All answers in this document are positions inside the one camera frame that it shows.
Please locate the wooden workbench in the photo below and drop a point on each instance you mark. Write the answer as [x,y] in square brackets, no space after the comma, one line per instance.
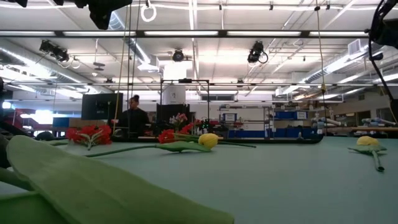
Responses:
[373,128]

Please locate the white and blue robot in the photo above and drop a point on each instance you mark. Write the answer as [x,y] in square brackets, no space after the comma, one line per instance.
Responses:
[320,124]

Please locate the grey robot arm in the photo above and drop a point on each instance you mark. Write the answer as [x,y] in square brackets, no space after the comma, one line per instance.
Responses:
[377,121]

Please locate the round black ceiling camera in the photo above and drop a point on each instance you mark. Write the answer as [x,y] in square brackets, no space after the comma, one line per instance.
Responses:
[178,56]

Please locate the row of blue bins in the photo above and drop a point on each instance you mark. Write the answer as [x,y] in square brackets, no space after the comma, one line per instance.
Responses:
[280,133]

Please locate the blue storage bin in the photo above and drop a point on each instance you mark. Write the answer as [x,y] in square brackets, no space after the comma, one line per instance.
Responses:
[284,115]
[60,122]

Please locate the small red flower bunch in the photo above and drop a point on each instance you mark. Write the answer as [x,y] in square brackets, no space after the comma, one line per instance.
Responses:
[166,137]
[99,132]

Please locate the black aluminium rig frame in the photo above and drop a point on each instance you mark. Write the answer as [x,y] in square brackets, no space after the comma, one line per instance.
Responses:
[280,140]

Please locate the cardboard box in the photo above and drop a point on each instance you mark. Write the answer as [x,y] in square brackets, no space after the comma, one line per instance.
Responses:
[81,122]

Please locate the large green leaf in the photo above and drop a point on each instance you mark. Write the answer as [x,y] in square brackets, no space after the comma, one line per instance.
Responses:
[93,193]

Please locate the blue framed sign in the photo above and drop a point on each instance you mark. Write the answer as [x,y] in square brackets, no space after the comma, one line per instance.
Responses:
[229,117]

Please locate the person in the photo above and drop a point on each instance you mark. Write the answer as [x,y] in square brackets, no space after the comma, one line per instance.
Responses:
[133,119]

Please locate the pink flower bouquet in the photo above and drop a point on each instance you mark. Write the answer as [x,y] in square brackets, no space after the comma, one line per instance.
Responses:
[179,119]

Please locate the yellow artificial tulip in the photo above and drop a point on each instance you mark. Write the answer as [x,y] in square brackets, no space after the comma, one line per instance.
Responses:
[367,140]
[208,140]

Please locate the black overhead light bar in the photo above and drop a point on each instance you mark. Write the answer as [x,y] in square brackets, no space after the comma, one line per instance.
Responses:
[222,33]

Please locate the black monitor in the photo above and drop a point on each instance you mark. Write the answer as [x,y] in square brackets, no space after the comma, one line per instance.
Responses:
[102,107]

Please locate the black round object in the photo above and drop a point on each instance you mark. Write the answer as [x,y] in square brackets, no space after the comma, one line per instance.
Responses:
[46,136]

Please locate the white column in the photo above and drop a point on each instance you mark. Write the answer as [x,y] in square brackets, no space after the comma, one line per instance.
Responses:
[174,95]

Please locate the teal table mat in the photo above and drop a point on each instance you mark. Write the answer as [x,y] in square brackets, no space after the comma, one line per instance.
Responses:
[280,193]

